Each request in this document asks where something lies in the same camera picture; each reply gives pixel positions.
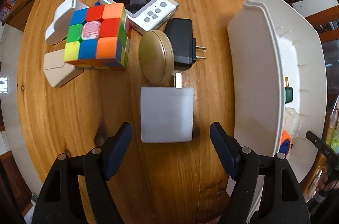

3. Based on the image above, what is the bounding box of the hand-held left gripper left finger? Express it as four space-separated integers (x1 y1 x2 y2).
32 122 133 224

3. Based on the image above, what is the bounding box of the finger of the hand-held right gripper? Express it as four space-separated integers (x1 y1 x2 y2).
306 131 339 161

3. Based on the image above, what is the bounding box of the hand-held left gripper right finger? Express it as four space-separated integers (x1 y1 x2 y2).
210 122 310 224

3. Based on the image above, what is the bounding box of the orange round case with carabiner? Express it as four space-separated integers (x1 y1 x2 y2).
279 131 292 158

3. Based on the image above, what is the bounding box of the pale pink case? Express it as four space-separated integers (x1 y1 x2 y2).
285 108 302 138

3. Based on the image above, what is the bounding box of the white plug charger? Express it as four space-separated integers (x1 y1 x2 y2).
140 73 194 144

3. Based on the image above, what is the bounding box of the green bottle with gold cap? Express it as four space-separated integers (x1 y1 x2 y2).
283 77 294 104

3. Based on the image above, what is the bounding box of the white plastic tray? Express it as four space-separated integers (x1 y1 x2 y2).
227 0 327 224

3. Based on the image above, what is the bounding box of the colourful puzzle cube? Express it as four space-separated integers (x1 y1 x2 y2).
63 2 132 71

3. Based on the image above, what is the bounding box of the person's right hand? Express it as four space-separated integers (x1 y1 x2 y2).
316 172 339 191

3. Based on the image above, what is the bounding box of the gold round compact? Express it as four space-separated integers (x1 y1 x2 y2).
138 30 175 85

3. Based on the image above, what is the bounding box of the beige angular plastic holder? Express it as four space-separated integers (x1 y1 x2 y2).
43 49 85 88

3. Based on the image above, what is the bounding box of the black plug charger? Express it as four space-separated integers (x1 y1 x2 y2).
164 18 207 71

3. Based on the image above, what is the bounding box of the wooden glass cabinet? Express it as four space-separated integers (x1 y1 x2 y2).
304 8 339 42

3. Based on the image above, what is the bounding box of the white angular plastic holder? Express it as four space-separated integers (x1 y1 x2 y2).
45 0 92 45

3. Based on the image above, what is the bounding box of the red printed tin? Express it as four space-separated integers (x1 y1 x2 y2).
0 0 19 21

